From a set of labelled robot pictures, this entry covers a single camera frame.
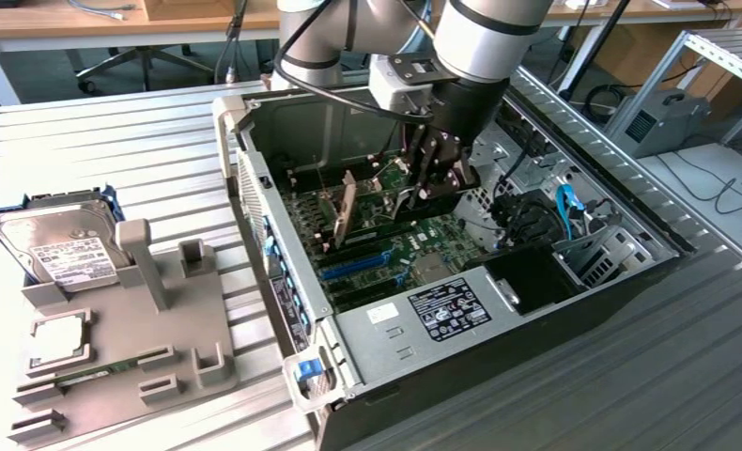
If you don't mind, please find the green RAM stick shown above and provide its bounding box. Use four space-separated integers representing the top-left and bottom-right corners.
54 357 144 389

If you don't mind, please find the blue disk wire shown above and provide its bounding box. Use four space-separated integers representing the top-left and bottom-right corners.
554 183 585 243

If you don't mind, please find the silver CPU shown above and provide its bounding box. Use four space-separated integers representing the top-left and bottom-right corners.
30 315 92 371

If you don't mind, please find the open black PC case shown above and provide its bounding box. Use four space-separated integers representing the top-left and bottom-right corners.
211 55 702 451

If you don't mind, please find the wooden desk white frame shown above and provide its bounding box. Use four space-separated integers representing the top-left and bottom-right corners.
0 0 285 107
533 0 742 95

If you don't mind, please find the black power wire bundle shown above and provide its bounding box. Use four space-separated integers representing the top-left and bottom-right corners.
487 187 567 248

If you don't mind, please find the silver hard disk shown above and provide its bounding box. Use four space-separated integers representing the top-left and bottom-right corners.
0 196 123 293

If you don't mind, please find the graphics card with silver bracket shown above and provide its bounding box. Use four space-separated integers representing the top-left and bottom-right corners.
318 167 465 250

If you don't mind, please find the office chair base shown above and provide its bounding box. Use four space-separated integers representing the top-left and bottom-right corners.
72 44 216 93

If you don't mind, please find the dangling cable with plug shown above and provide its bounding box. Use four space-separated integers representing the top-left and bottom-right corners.
216 0 251 86

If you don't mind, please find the silver chipset heat sink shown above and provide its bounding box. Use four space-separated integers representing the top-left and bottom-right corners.
411 256 459 287

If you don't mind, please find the metal disk bay cage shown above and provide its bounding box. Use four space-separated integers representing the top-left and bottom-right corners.
463 79 680 288

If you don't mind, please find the dark RAM stick in slot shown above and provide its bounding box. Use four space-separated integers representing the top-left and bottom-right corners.
349 218 418 248

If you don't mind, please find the grey control box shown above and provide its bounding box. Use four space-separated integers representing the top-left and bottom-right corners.
607 88 714 160

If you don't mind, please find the grey parts rack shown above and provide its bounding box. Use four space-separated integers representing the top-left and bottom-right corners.
7 218 238 447

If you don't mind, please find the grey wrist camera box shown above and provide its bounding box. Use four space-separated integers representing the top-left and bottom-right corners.
367 53 449 117

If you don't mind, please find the thin metal locking lever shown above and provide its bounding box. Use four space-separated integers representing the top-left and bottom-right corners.
311 152 333 196

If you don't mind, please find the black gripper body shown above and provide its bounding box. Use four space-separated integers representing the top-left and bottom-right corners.
429 76 513 146

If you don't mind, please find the blue disk caddy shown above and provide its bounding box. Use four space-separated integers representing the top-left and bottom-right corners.
0 184 127 288

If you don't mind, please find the black stand pole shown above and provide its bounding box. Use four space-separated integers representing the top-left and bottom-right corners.
558 0 633 101

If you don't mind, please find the aluminium slat table frame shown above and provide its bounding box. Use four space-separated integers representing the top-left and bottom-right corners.
609 27 742 145

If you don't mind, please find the grey power supply unit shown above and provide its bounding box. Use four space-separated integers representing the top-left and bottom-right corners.
331 270 526 386

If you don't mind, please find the metal socket cover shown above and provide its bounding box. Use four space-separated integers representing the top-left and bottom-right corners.
370 158 410 194

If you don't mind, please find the blue expansion slot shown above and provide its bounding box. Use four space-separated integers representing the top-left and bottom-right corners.
319 252 397 283

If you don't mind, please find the green motherboard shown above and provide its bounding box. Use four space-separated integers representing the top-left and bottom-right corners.
279 154 491 315

